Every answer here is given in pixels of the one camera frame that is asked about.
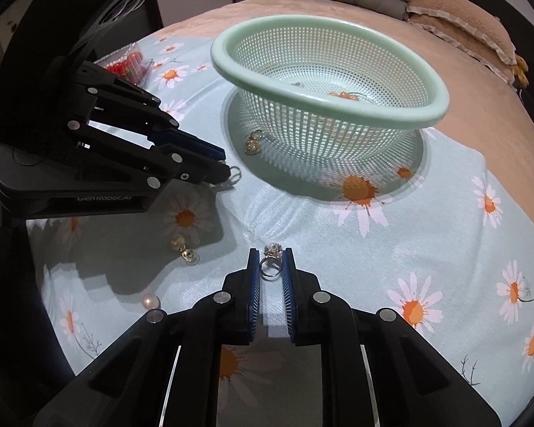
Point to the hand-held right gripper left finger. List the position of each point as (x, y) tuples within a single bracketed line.
[(254, 296)]

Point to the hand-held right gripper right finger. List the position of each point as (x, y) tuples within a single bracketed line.
[(287, 296)]

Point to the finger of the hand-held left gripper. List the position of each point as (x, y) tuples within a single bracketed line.
[(196, 170), (191, 142)]

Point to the green plastic strainer basket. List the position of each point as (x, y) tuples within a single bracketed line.
[(329, 111)]

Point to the orange jewelry piece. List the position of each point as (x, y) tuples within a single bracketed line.
[(346, 95)]

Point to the gold charm pendant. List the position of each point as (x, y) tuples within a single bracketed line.
[(252, 143)]

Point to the pearl and gold earring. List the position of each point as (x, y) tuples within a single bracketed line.
[(183, 249)]

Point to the clear tray of red items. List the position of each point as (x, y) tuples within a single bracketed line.
[(129, 64)]

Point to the loose pink pearl bead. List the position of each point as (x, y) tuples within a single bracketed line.
[(151, 301)]

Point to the daisy print cloth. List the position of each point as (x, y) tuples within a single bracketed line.
[(427, 240)]

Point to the peach bed blanket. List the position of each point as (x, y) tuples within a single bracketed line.
[(471, 111)]

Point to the beige ruffled pillow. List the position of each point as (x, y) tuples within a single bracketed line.
[(463, 18)]

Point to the yellow plush toy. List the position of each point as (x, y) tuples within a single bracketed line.
[(521, 71)]

